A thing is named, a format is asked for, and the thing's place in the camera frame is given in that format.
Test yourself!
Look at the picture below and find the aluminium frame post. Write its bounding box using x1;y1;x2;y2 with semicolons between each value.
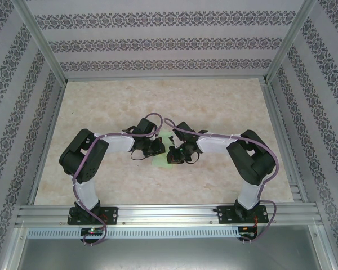
12;0;68;85
262;0;318;84

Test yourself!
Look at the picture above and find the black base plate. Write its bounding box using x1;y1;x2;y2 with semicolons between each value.
67;206;119;226
217;205;270;225

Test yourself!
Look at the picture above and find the thin black left wrist cable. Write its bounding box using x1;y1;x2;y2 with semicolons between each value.
129;148;148;161

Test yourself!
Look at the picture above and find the grey sheet metal panel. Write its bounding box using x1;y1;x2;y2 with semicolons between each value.
5;226;336;270

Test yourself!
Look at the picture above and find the aluminium cross rail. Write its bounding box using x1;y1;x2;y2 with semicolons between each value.
65;75;268;82

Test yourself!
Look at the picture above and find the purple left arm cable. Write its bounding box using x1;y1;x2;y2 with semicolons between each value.
72;112;163;247

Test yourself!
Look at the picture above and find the aluminium side rail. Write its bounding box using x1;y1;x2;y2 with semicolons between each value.
260;78;310;205
26;80;68;206

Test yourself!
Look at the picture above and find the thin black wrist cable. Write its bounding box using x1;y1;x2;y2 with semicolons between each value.
129;148;148;161
185;151;201;165

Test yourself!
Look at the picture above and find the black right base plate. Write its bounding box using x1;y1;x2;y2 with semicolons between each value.
217;205;270;225

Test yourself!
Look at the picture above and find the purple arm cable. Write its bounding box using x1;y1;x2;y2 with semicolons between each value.
163;117;279;245
72;112;163;247

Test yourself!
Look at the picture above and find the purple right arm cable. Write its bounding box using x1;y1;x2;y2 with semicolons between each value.
163;117;279;245

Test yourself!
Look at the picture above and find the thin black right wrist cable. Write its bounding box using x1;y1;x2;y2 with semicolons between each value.
185;151;201;165

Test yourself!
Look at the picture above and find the light green paper sheet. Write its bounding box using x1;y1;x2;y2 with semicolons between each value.
151;130;175;169

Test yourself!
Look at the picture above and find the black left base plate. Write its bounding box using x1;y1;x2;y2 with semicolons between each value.
67;206;119;226

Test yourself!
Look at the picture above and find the slotted grey cable duct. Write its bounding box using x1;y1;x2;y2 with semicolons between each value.
26;227;240;239

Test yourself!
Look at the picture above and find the aluminium mounting beam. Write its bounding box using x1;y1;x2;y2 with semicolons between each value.
15;204;323;226

